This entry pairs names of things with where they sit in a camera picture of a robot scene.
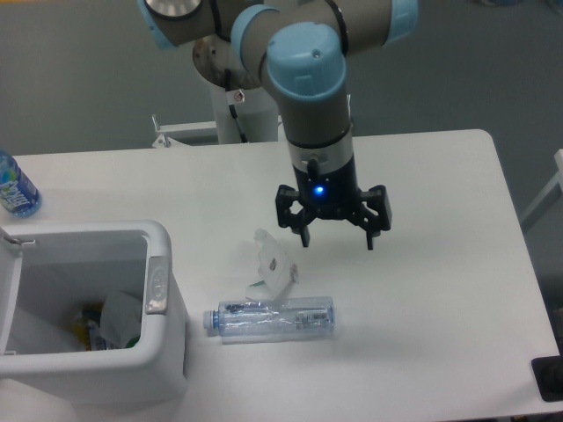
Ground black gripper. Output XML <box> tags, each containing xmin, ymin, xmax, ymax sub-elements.
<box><xmin>275</xmin><ymin>157</ymin><xmax>391</xmax><ymax>251</ymax></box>

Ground white plastic packaging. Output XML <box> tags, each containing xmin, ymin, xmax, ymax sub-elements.
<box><xmin>245</xmin><ymin>229</ymin><xmax>298</xmax><ymax>300</ymax></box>

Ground clear plastic bottle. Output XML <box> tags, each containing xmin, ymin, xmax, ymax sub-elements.
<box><xmin>203</xmin><ymin>296</ymin><xmax>335</xmax><ymax>343</ymax></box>

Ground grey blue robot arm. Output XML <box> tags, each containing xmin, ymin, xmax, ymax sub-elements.
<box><xmin>138</xmin><ymin>1</ymin><xmax>419</xmax><ymax>244</ymax></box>

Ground white crumpled paper trash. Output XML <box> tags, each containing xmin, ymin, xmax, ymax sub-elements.
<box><xmin>100</xmin><ymin>291</ymin><xmax>143</xmax><ymax>349</ymax></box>

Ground white plastic trash can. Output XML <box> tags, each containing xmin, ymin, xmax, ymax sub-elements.
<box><xmin>1</xmin><ymin>221</ymin><xmax>189</xmax><ymax>404</ymax></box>

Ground blue labelled water bottle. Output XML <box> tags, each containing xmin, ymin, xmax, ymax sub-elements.
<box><xmin>1</xmin><ymin>150</ymin><xmax>42</xmax><ymax>218</ymax></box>

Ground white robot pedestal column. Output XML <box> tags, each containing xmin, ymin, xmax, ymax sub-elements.
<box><xmin>193</xmin><ymin>35</ymin><xmax>279</xmax><ymax>125</ymax></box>

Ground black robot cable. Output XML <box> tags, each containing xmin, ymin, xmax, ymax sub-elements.
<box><xmin>223</xmin><ymin>69</ymin><xmax>250</xmax><ymax>144</ymax></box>

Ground white metal table frame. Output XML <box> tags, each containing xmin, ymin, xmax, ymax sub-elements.
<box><xmin>150</xmin><ymin>113</ymin><xmax>285</xmax><ymax>149</ymax></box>

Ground white frame at right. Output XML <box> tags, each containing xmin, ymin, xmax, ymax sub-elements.
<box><xmin>520</xmin><ymin>149</ymin><xmax>562</xmax><ymax>233</ymax></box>

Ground black table clamp mount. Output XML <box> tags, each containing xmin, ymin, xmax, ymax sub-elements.
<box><xmin>531</xmin><ymin>355</ymin><xmax>562</xmax><ymax>403</ymax></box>

